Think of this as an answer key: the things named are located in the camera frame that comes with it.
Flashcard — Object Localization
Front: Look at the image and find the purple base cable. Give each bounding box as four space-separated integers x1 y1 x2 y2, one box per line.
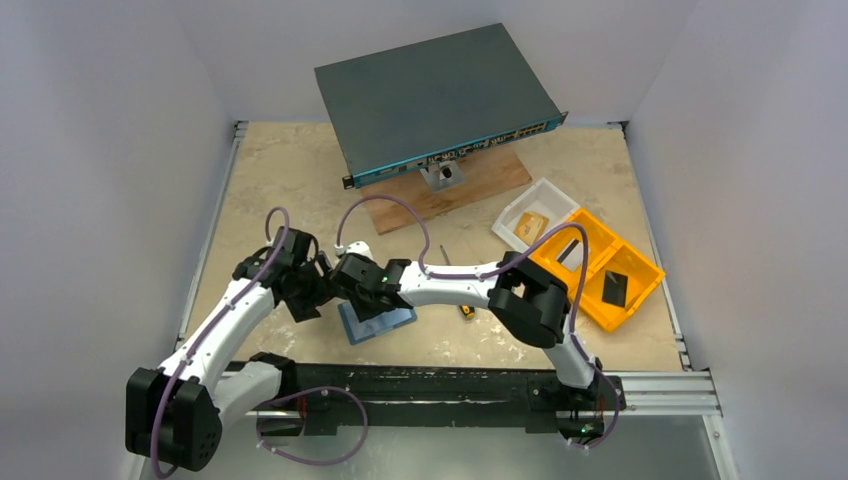
255 386 369 468
564 377 628 452

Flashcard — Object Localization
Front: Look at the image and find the white credit card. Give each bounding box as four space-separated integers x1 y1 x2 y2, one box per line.
557 239 584 271

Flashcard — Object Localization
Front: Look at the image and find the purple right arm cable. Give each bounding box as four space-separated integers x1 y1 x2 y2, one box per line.
335 194 591 372

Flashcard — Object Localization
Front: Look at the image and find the brown wooden board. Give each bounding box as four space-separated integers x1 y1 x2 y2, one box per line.
361 146 532 220

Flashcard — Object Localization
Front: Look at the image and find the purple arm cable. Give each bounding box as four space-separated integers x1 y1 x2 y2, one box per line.
335 194 591 372
149 206 291 480

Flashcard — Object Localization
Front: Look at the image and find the yellow black handled screwdriver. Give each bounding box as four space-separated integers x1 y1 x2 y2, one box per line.
439 244 476 320

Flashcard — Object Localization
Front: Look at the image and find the gold credit card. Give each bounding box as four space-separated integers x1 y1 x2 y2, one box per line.
513 211 549 245

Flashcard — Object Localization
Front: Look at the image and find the black credit card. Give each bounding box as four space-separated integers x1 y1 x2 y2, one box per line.
601 270 629 308

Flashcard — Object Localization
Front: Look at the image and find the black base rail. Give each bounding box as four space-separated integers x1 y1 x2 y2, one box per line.
257 361 626 442

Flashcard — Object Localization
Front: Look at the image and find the aluminium frame rail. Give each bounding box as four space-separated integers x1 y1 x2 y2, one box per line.
618 371 721 417

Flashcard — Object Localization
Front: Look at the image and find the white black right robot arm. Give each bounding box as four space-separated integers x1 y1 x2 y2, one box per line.
328 247 601 407

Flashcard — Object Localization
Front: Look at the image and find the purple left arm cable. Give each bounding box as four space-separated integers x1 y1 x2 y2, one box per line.
149 206 291 480

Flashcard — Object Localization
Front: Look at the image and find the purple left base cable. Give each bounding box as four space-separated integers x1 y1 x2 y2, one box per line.
255 386 369 468

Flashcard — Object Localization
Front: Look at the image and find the grey network switch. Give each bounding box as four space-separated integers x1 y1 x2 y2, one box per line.
314 23 568 189

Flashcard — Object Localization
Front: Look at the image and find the clear plastic bin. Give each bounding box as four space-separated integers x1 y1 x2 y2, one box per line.
491 178 580 252

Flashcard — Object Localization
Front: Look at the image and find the orange plastic divided bin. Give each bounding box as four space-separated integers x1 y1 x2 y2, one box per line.
531 208 665 333

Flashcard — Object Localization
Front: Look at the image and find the small grey metal bracket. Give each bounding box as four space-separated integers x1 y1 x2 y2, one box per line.
421 160 465 192

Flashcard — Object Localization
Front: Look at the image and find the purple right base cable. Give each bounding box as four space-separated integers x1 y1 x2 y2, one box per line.
564 377 628 452

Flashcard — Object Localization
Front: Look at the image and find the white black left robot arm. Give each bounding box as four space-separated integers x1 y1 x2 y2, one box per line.
125 228 331 472

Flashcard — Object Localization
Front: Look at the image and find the blue card holder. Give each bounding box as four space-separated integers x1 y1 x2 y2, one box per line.
338 302 417 345

